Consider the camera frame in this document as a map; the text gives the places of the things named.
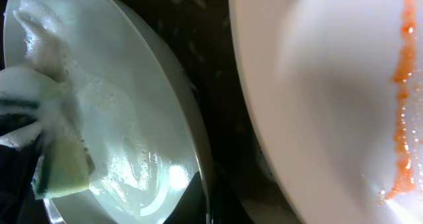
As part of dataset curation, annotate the large black wash tray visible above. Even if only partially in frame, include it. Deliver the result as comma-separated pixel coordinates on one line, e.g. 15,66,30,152
121,0,297,223

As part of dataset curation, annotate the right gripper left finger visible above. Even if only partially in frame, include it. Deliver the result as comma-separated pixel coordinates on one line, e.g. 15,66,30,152
163,172,207,224

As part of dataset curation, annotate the green yellow sponge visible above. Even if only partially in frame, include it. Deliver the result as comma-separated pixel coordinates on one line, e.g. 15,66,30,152
1,66,94,200

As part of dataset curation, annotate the light blue plate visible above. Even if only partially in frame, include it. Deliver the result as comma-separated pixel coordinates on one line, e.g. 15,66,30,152
3,0,213,223

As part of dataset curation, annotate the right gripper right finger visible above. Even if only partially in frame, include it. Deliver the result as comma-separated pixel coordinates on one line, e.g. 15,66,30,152
213,176,254,224

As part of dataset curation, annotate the white plate with sauce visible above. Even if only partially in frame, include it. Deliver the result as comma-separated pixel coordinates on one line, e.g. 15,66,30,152
229,0,422,223

